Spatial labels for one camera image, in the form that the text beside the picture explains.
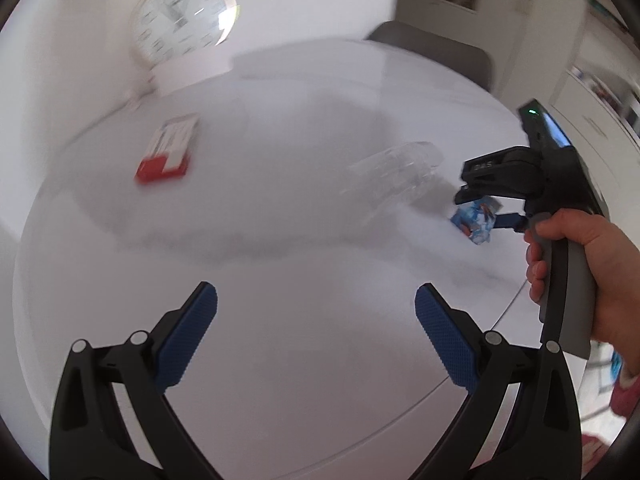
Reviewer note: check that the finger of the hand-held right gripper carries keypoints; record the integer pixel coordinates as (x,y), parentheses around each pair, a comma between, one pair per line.
(480,195)
(511,220)

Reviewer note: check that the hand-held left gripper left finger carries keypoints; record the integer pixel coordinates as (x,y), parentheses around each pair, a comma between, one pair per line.
(187,332)

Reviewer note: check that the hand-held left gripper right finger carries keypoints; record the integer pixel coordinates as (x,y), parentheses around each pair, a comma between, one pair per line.
(445,332)

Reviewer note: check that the blue snack wrapper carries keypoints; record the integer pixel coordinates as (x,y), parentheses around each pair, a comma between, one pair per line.
(475,220)

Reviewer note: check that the person's right hand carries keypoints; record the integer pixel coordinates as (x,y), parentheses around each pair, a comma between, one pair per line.
(600,260)

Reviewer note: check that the clear plastic bottle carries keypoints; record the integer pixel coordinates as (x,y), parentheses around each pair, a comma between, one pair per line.
(395,172)

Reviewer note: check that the beige cabinet with drawers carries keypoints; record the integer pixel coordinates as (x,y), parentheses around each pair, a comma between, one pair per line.
(607,75)

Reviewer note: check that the red and white box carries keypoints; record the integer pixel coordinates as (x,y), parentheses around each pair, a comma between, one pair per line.
(167,150)

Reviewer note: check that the round white clock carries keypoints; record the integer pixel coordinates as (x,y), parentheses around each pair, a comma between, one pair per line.
(182,17)

